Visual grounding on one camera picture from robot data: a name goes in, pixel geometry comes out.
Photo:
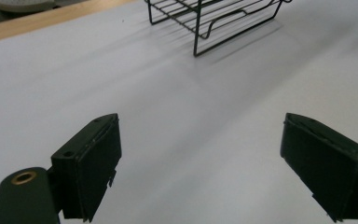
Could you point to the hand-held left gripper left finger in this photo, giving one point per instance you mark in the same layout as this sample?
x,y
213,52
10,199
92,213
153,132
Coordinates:
x,y
87,168

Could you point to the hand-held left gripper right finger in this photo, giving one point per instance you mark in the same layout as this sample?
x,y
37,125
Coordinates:
x,y
326,165

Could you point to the white chair base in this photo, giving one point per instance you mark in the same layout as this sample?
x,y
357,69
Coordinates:
x,y
21,4

